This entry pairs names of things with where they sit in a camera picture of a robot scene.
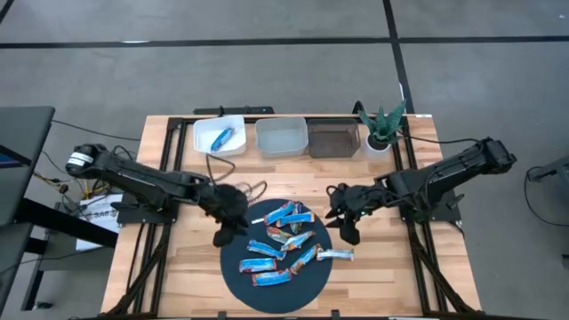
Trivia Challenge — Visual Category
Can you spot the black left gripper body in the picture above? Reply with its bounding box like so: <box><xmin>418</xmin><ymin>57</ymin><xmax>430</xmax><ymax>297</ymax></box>
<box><xmin>198</xmin><ymin>182</ymin><xmax>249</xmax><ymax>228</ymax></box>

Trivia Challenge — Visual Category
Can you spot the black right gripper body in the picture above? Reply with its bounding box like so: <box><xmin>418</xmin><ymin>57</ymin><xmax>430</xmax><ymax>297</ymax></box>
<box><xmin>327</xmin><ymin>181</ymin><xmax>387</xmax><ymax>218</ymax></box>

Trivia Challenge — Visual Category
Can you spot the silver white granola bar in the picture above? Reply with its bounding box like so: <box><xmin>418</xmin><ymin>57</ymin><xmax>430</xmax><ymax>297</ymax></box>
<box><xmin>316</xmin><ymin>247</ymin><xmax>356</xmax><ymax>262</ymax></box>

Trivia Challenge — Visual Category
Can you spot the orange green chewy bar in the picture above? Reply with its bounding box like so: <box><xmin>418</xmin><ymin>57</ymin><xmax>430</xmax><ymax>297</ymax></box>
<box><xmin>265</xmin><ymin>226</ymin><xmax>293</xmax><ymax>244</ymax></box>

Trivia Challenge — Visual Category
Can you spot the dark yellow granola bar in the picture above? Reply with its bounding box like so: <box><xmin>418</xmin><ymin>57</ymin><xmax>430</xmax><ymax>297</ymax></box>
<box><xmin>289</xmin><ymin>201</ymin><xmax>305</xmax><ymax>236</ymax></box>

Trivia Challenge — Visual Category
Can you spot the orange blue chewy bar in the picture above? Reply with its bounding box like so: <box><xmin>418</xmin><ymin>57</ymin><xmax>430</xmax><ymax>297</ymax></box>
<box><xmin>289</xmin><ymin>243</ymin><xmax>323</xmax><ymax>276</ymax></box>

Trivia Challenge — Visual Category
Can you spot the white plant pot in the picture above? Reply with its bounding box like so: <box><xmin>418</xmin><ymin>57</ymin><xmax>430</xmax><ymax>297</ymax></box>
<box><xmin>364</xmin><ymin>132</ymin><xmax>395</xmax><ymax>161</ymax></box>

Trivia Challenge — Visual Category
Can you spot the brown translucent plastic bin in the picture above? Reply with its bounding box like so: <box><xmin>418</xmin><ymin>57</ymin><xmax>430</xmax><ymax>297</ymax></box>
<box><xmin>306</xmin><ymin>117</ymin><xmax>362</xmax><ymax>159</ymax></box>

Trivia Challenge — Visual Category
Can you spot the white plastic bin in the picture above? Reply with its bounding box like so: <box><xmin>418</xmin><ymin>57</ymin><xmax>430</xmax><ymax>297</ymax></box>
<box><xmin>192</xmin><ymin>115</ymin><xmax>248</xmax><ymax>157</ymax></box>

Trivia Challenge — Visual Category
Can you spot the green succulent plant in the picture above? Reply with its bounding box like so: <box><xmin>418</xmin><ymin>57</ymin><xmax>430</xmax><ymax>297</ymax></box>
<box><xmin>357</xmin><ymin>100</ymin><xmax>408</xmax><ymax>146</ymax></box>

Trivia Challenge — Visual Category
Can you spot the round dark woven mat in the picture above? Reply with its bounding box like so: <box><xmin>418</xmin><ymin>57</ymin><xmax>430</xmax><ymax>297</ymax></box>
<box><xmin>220</xmin><ymin>198</ymin><xmax>334</xmax><ymax>315</ymax></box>

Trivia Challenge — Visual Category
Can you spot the grey plastic bin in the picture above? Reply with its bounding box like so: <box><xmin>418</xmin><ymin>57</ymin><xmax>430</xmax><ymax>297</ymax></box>
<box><xmin>254</xmin><ymin>116</ymin><xmax>309</xmax><ymax>159</ymax></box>

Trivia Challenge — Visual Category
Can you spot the black power strip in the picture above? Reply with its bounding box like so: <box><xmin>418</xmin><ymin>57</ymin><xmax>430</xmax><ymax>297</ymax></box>
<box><xmin>193</xmin><ymin>105</ymin><xmax>276</xmax><ymax>116</ymax></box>

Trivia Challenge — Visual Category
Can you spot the white paper sheet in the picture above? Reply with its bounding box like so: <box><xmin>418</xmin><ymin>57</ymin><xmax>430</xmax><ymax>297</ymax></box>
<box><xmin>75</xmin><ymin>193</ymin><xmax>124</xmax><ymax>252</ymax></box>

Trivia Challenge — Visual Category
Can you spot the grey metal stand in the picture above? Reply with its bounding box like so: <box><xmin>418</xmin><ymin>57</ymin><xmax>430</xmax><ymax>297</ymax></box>
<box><xmin>526</xmin><ymin>155</ymin><xmax>569</xmax><ymax>183</ymax></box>

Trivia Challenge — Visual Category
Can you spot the dark grey desk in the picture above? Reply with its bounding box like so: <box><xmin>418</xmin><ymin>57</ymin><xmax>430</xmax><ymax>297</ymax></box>
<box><xmin>0</xmin><ymin>105</ymin><xmax>57</xmax><ymax>228</ymax></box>

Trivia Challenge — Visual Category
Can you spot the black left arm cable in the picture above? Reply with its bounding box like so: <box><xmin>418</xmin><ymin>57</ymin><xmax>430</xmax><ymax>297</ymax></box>
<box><xmin>204</xmin><ymin>153</ymin><xmax>268</xmax><ymax>204</ymax></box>

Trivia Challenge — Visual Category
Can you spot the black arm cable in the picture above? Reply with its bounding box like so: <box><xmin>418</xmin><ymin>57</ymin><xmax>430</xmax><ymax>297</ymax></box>
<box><xmin>204</xmin><ymin>153</ymin><xmax>268</xmax><ymax>204</ymax></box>
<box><xmin>394</xmin><ymin>130</ymin><xmax>482</xmax><ymax>147</ymax></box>

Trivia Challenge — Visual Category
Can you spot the black aluminium table frame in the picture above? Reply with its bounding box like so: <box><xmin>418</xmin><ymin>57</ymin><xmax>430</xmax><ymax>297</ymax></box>
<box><xmin>100</xmin><ymin>114</ymin><xmax>484</xmax><ymax>320</ymax></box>

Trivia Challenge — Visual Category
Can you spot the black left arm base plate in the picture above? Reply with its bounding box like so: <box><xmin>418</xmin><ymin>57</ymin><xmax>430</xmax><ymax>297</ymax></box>
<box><xmin>116</xmin><ymin>193</ymin><xmax>179</xmax><ymax>225</ymax></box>

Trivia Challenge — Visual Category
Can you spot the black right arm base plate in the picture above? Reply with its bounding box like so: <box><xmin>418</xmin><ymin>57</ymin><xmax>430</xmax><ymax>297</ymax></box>
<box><xmin>397</xmin><ymin>188</ymin><xmax>463</xmax><ymax>223</ymax></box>

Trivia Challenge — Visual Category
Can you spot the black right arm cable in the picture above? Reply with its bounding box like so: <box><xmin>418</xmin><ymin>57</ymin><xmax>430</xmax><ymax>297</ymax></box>
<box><xmin>394</xmin><ymin>130</ymin><xmax>482</xmax><ymax>147</ymax></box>

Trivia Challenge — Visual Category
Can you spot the yellow cable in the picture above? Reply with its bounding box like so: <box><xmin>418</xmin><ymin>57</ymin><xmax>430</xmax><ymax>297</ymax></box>
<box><xmin>33</xmin><ymin>171</ymin><xmax>112</xmax><ymax>200</ymax></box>

